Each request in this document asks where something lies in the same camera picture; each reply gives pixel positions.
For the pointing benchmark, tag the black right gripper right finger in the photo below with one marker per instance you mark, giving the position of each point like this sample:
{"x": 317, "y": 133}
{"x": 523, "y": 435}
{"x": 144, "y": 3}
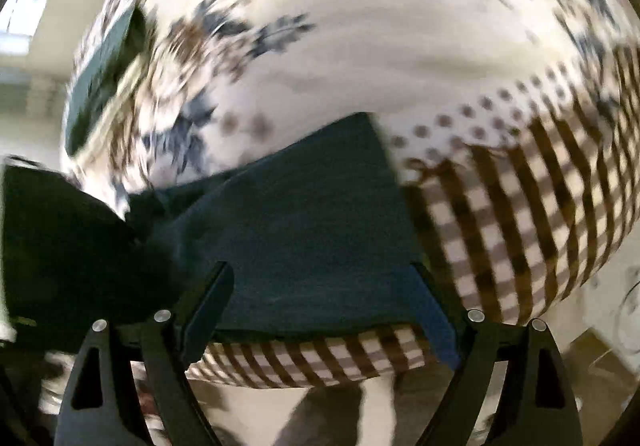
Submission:
{"x": 536, "y": 404}

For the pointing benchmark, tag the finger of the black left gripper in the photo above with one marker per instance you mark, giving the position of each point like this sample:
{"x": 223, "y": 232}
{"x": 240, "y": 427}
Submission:
{"x": 67, "y": 260}

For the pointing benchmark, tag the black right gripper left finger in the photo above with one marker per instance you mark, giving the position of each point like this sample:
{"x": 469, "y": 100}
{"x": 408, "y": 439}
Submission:
{"x": 101, "y": 405}

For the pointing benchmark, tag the dark blue denim jeans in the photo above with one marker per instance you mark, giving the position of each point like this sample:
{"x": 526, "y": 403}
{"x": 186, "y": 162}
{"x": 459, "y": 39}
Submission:
{"x": 318, "y": 239}

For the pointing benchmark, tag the dark green garment pile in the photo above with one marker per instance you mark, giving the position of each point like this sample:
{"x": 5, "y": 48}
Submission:
{"x": 98, "y": 82}

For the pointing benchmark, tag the floral cream plush blanket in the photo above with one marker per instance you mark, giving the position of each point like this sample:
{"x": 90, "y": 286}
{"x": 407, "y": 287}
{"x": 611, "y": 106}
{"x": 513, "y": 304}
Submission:
{"x": 516, "y": 122}

